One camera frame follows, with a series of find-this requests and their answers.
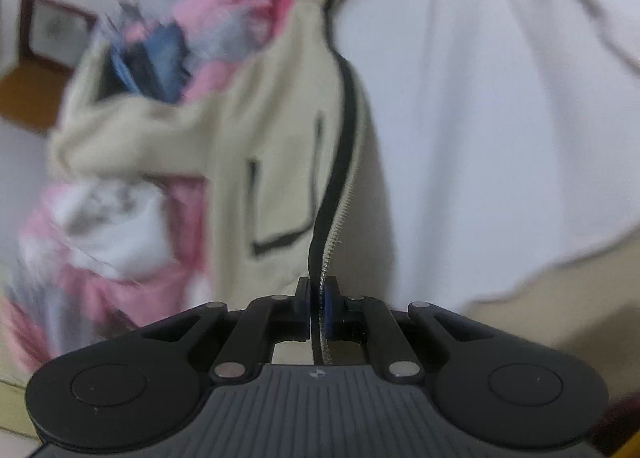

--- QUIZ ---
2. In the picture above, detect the beige zip jacket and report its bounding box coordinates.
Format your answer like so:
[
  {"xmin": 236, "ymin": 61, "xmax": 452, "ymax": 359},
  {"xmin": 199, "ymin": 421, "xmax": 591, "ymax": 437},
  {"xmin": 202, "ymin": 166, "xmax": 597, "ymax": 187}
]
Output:
[{"xmin": 47, "ymin": 0, "xmax": 640, "ymax": 369}]

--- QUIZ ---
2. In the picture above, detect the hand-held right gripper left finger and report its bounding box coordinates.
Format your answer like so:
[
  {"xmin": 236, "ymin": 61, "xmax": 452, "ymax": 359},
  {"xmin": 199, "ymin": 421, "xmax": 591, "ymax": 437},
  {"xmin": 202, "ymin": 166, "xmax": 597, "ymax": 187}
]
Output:
[{"xmin": 142, "ymin": 277, "xmax": 312, "ymax": 384}]

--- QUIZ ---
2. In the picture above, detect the wooden frame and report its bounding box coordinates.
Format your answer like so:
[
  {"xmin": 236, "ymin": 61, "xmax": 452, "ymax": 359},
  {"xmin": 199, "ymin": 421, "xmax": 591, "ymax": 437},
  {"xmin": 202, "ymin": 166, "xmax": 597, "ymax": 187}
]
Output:
[{"xmin": 20, "ymin": 0, "xmax": 99, "ymax": 73}]

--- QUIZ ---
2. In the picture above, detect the blue denim garment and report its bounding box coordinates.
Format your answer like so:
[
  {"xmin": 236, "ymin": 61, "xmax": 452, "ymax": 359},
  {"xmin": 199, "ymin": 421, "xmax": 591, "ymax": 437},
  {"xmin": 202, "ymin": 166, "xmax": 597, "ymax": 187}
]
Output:
[{"xmin": 112, "ymin": 23, "xmax": 192, "ymax": 103}]

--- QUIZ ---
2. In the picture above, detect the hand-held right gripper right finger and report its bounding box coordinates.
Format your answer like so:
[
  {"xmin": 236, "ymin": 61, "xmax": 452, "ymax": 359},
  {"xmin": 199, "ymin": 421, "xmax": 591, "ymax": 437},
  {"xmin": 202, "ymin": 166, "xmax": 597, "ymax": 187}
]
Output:
[{"xmin": 322, "ymin": 277, "xmax": 493, "ymax": 384}]

